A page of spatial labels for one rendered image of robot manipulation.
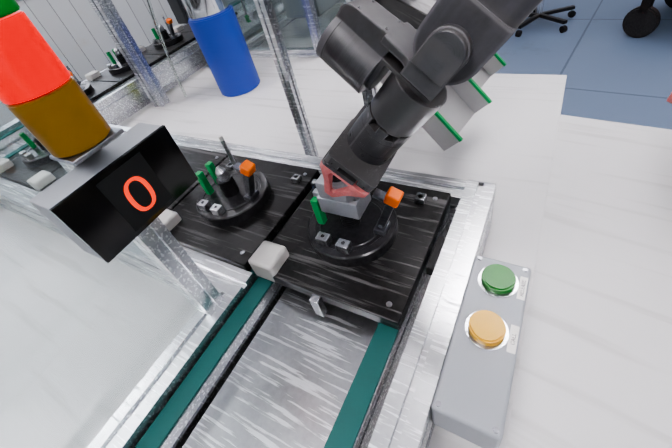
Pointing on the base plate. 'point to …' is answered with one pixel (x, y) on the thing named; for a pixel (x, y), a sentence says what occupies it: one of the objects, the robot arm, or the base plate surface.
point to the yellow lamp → (63, 120)
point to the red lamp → (26, 61)
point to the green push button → (498, 279)
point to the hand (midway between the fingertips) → (338, 179)
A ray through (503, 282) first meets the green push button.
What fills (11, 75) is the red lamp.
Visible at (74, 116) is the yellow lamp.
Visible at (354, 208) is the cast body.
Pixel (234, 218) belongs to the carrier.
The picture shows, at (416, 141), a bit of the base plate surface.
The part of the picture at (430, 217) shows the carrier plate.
